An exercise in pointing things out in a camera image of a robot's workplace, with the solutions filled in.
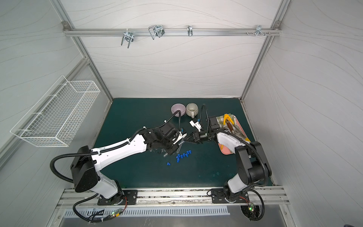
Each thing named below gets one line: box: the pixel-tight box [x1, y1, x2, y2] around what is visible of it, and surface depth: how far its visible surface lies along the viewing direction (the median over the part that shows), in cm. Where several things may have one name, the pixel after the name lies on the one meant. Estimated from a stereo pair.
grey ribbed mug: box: [185, 102, 199, 119], surface depth 106 cm
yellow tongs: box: [223, 113, 235, 126], surface depth 106 cm
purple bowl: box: [170, 103, 187, 117], surface depth 110 cm
